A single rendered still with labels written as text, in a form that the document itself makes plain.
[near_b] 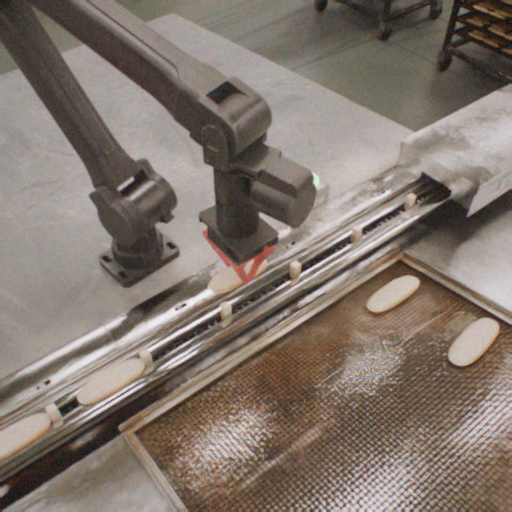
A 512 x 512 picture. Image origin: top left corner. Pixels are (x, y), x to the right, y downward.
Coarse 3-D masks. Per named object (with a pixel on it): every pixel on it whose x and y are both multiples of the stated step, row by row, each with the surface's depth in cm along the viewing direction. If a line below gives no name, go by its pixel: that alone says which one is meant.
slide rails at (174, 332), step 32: (416, 192) 105; (448, 192) 105; (352, 224) 98; (384, 224) 98; (256, 288) 88; (288, 288) 88; (192, 320) 84; (224, 320) 84; (128, 352) 80; (128, 384) 76
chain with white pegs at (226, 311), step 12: (432, 192) 106; (408, 204) 102; (360, 228) 95; (372, 228) 99; (348, 240) 97; (300, 264) 89; (312, 264) 94; (288, 276) 91; (252, 300) 88; (228, 312) 84; (192, 336) 83; (168, 348) 81; (144, 360) 77; (48, 408) 71; (72, 408) 75
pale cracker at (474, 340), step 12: (480, 324) 73; (492, 324) 73; (468, 336) 72; (480, 336) 72; (492, 336) 72; (456, 348) 71; (468, 348) 70; (480, 348) 70; (456, 360) 70; (468, 360) 69
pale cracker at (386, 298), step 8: (400, 280) 82; (408, 280) 82; (416, 280) 82; (384, 288) 81; (392, 288) 81; (400, 288) 80; (408, 288) 80; (416, 288) 81; (376, 296) 80; (384, 296) 79; (392, 296) 79; (400, 296) 79; (368, 304) 79; (376, 304) 79; (384, 304) 78; (392, 304) 79; (376, 312) 78
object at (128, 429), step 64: (320, 320) 79; (384, 320) 77; (448, 320) 76; (192, 384) 71; (256, 384) 71; (320, 384) 70; (384, 384) 69; (256, 448) 64; (320, 448) 63; (384, 448) 62; (448, 448) 61
